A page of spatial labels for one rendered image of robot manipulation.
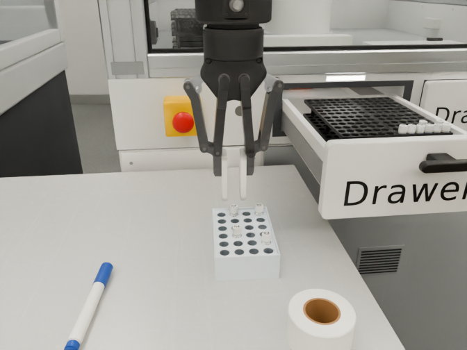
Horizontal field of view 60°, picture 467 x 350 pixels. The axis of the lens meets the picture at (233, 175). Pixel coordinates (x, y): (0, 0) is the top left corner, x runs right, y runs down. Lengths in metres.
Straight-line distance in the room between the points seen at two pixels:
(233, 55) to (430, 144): 0.28
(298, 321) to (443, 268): 0.82
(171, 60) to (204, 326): 0.50
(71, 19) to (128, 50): 3.53
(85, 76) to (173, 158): 3.56
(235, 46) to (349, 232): 0.65
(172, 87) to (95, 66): 3.53
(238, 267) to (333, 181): 0.17
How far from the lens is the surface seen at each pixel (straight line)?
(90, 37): 4.29
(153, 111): 0.83
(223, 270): 0.53
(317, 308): 0.47
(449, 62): 0.97
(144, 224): 0.67
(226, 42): 0.49
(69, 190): 0.81
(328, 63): 0.85
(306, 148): 0.67
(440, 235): 1.15
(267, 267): 0.53
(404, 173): 0.58
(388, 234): 1.08
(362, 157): 0.54
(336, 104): 0.81
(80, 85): 4.41
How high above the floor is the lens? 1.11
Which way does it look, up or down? 25 degrees down
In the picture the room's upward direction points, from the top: straight up
